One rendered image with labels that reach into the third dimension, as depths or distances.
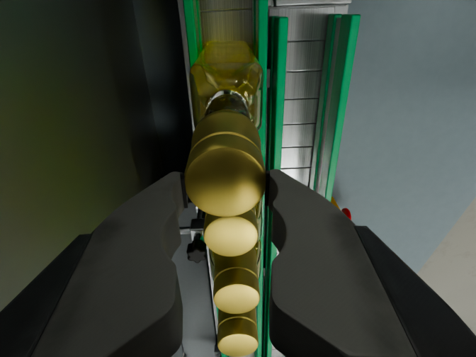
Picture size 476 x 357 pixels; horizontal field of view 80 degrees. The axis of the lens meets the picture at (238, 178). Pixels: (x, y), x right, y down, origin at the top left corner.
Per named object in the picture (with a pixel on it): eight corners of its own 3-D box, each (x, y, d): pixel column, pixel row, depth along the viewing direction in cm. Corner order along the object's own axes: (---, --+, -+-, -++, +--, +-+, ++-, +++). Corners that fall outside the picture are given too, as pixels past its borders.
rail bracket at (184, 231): (171, 192, 49) (153, 247, 38) (210, 190, 50) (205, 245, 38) (173, 210, 51) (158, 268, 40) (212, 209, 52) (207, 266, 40)
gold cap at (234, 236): (203, 178, 20) (198, 216, 17) (253, 175, 20) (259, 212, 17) (208, 217, 22) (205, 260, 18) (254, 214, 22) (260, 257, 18)
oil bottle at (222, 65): (205, 41, 37) (183, 69, 19) (248, 40, 37) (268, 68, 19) (207, 85, 40) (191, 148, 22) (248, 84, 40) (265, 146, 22)
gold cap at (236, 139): (189, 110, 14) (176, 145, 11) (260, 108, 14) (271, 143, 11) (195, 172, 16) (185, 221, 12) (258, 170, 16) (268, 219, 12)
